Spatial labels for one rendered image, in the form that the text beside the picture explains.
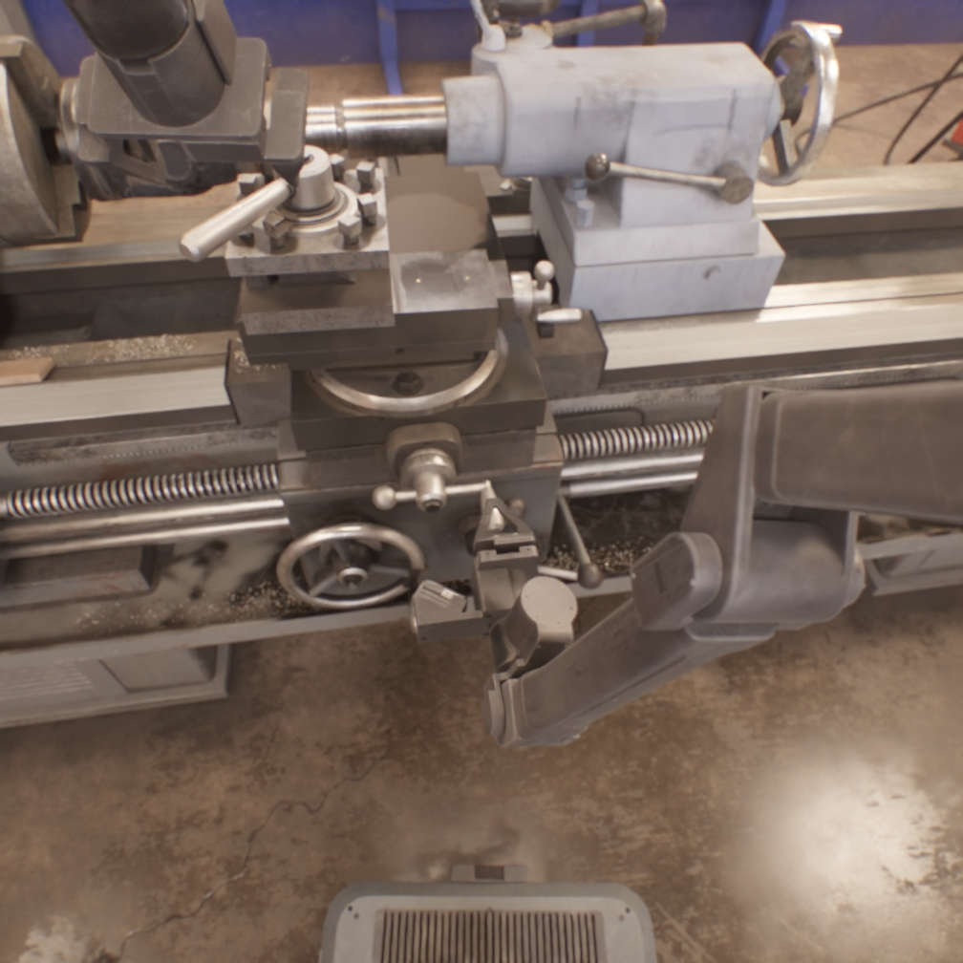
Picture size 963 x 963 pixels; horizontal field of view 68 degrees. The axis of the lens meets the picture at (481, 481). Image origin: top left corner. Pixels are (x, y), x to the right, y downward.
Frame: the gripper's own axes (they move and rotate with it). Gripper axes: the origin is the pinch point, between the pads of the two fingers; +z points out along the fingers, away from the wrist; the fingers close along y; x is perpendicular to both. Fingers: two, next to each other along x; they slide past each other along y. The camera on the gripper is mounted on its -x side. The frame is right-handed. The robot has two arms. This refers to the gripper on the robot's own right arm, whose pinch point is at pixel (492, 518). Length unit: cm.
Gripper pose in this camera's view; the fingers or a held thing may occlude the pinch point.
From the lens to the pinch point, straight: 87.4
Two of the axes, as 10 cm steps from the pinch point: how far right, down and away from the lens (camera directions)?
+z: -1.6, -7.8, 6.1
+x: 9.9, -0.9, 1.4
